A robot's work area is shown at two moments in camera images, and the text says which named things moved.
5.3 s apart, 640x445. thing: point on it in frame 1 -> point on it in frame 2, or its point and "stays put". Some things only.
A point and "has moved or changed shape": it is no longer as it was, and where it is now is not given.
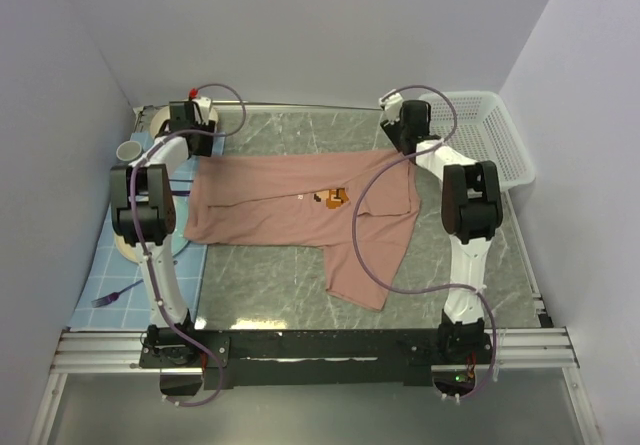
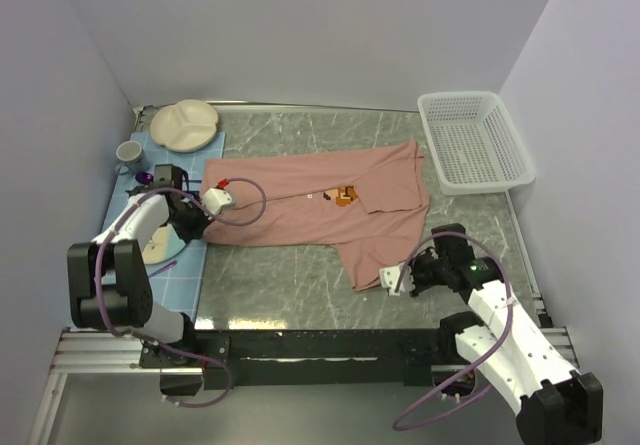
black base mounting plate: x=262 y=358 stays put
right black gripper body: x=396 y=132 -> x=427 y=272
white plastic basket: x=478 y=126 stays put
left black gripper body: x=205 y=145 -> x=189 y=221
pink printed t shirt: x=362 y=206 has moved or changed shape
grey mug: x=128 y=150 stays put
